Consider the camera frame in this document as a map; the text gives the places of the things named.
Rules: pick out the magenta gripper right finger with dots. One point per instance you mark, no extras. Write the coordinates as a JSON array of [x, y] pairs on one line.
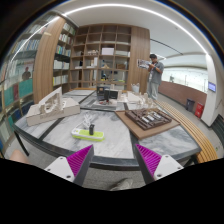
[[154, 166]]

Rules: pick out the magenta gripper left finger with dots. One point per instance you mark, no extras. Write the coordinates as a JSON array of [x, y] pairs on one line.
[[74, 167]]

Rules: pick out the black charger plug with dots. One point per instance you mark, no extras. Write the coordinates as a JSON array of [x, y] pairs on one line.
[[91, 129]]

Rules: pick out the grey shoe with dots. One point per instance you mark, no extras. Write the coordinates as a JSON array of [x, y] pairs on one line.
[[123, 185]]

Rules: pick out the green white power strip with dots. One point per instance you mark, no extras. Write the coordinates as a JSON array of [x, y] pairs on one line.
[[84, 134]]

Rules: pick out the brown architectural model on board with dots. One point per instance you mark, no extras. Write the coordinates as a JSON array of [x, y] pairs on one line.
[[144, 123]]

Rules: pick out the curved wooden bench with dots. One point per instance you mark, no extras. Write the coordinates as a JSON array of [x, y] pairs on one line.
[[207, 152]]

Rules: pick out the white architectural model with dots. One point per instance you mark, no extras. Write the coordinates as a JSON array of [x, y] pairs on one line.
[[53, 106]]

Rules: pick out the small white building models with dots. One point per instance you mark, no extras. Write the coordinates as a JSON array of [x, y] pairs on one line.
[[138, 101]]

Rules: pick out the black bin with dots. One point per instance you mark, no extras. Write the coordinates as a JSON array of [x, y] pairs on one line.
[[190, 104]]

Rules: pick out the red bin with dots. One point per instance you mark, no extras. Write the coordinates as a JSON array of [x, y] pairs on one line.
[[199, 110]]

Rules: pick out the small black model box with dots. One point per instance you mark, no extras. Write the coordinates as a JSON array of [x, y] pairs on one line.
[[105, 94]]

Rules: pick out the white bag on floor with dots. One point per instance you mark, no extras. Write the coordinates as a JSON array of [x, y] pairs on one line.
[[135, 87]]

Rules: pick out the standing person grey shirt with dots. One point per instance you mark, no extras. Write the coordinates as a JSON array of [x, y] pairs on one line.
[[155, 69]]

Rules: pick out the magazine in person's hands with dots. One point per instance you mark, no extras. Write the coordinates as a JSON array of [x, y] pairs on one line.
[[143, 64]]

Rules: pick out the wooden bookshelf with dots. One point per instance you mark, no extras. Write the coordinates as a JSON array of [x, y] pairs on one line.
[[94, 55]]

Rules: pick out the wall screen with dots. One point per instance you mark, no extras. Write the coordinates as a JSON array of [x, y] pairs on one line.
[[212, 86]]

